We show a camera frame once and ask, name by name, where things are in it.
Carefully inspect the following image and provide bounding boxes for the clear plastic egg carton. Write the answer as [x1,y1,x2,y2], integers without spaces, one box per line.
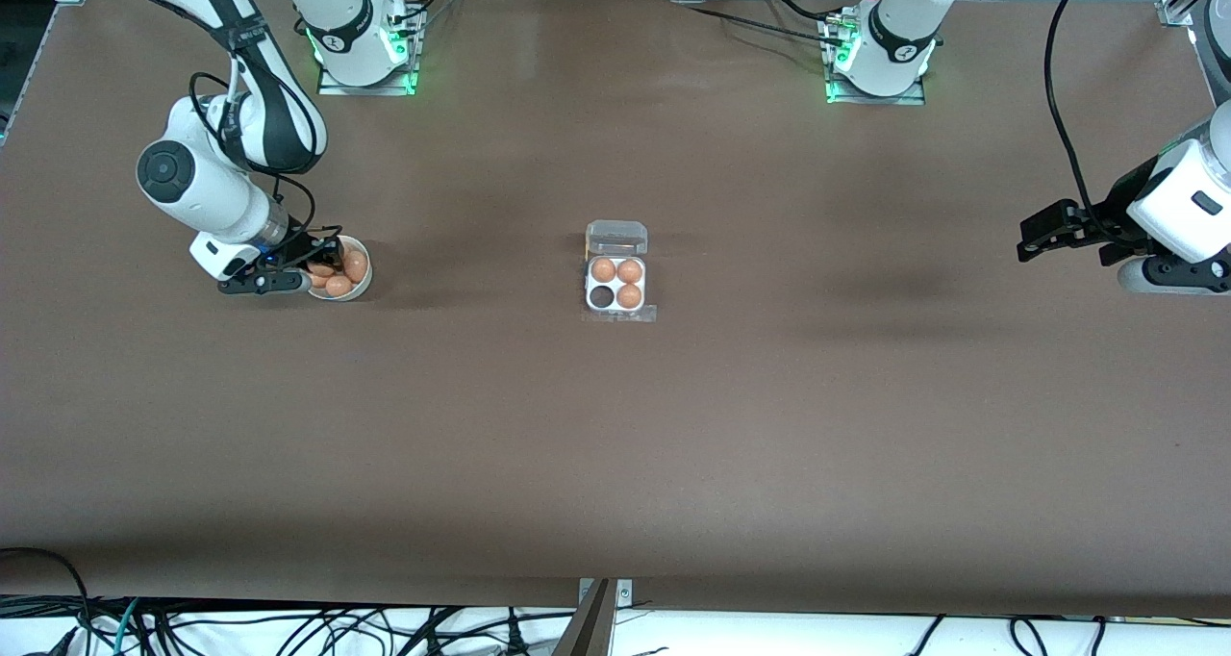
[583,219,658,324]

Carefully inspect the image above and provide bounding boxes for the white round bowl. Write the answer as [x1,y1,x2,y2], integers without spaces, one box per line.
[306,235,373,302]

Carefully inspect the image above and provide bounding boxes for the brown table cover sheet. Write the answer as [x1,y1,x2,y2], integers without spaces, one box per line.
[0,0,1231,620]

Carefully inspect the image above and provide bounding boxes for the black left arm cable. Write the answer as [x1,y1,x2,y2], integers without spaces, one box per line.
[1044,0,1107,219]

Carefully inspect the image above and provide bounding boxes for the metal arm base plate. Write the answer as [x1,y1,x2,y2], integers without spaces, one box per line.
[822,12,927,106]
[317,2,424,96]

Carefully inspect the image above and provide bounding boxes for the black floor cable tangle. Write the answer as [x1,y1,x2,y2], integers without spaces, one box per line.
[91,600,578,656]

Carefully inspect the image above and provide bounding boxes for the teal cable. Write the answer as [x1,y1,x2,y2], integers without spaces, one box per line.
[113,598,143,655]

